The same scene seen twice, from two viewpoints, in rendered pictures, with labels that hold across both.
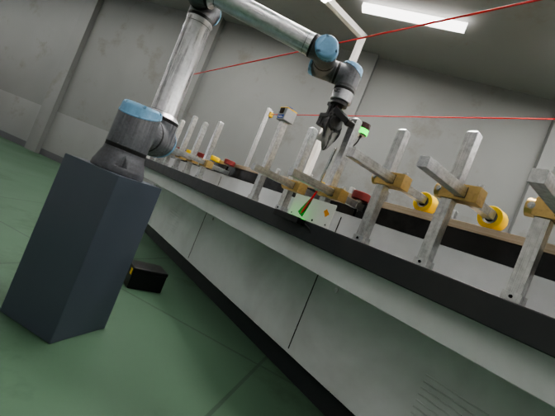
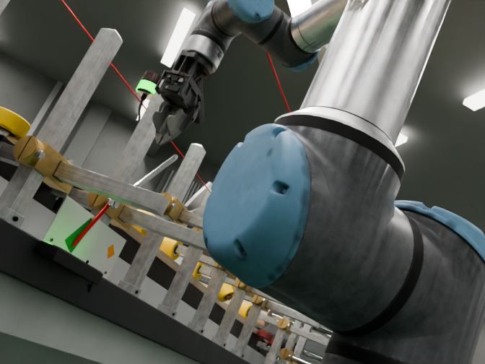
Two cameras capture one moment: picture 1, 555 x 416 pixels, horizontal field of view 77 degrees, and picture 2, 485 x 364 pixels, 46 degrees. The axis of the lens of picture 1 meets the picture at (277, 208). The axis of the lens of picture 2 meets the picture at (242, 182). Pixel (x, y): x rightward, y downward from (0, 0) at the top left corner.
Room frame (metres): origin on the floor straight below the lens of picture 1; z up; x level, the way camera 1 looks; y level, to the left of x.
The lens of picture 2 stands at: (1.83, 1.07, 0.62)
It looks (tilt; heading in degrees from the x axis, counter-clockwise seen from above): 18 degrees up; 242
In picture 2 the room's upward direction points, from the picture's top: 25 degrees clockwise
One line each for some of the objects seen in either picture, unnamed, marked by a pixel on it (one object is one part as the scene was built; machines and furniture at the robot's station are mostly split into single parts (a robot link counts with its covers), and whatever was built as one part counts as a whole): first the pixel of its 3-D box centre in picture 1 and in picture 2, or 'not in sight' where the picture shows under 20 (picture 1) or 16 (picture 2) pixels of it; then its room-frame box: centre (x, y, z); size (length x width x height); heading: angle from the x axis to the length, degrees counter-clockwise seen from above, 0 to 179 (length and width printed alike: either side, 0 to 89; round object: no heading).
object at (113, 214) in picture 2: (332, 193); (111, 207); (1.45, -0.19, 0.85); 0.14 x 0.06 x 0.05; 38
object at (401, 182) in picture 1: (390, 180); (172, 211); (1.25, -0.34, 0.95); 0.14 x 0.06 x 0.05; 38
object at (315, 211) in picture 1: (310, 210); (89, 240); (1.48, -0.13, 0.75); 0.26 x 0.01 x 0.10; 38
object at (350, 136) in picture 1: (336, 171); (126, 167); (1.47, -0.17, 0.94); 0.04 x 0.04 x 0.48; 38
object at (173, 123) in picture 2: (321, 138); (171, 125); (1.46, -0.06, 1.04); 0.06 x 0.03 x 0.09; 38
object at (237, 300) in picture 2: not in sight; (236, 302); (0.67, -0.78, 0.87); 0.04 x 0.04 x 0.48; 38
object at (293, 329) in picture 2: not in sight; (287, 326); (0.04, -1.26, 0.95); 0.50 x 0.04 x 0.04; 128
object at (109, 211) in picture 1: (86, 245); not in sight; (1.32, 0.61, 0.30); 0.25 x 0.25 x 0.60; 73
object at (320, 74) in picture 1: (324, 67); (245, 11); (1.46, 0.04, 1.32); 0.12 x 0.12 x 0.09; 87
